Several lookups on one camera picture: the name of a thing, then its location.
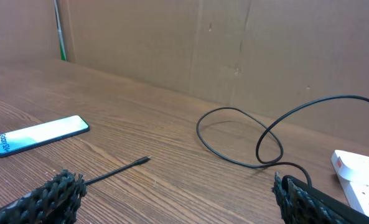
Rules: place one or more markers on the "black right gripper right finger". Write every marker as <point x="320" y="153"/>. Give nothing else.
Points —
<point x="301" y="204"/>

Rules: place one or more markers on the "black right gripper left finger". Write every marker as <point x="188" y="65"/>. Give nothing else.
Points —
<point x="57" y="201"/>

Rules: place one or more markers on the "blue Galaxy smartphone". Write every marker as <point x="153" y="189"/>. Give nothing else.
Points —
<point x="21" y="140"/>

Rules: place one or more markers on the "white power strip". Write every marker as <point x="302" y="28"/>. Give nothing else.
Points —
<point x="353" y="172"/>

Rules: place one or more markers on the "green white pole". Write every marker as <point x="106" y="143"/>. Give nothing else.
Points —
<point x="59" y="30"/>

